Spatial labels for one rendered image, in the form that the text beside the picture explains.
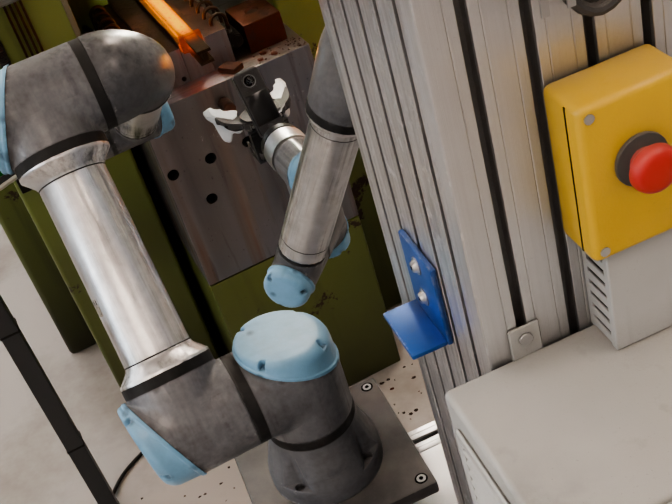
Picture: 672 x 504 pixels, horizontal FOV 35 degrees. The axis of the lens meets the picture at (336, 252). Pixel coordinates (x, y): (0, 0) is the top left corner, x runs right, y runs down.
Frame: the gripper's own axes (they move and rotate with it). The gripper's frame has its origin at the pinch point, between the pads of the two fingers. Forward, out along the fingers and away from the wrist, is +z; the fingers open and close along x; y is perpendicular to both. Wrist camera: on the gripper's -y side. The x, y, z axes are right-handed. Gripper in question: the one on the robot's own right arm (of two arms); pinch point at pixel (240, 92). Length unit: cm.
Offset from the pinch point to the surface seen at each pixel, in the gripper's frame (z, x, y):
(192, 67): 30.7, -1.5, 5.8
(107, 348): 45, -43, 71
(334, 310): 25, 10, 75
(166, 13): 46.1, -0.2, -0.9
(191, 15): 43.8, 4.3, 0.7
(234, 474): 16, -28, 100
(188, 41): 27.0, -1.1, -1.3
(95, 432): 54, -56, 100
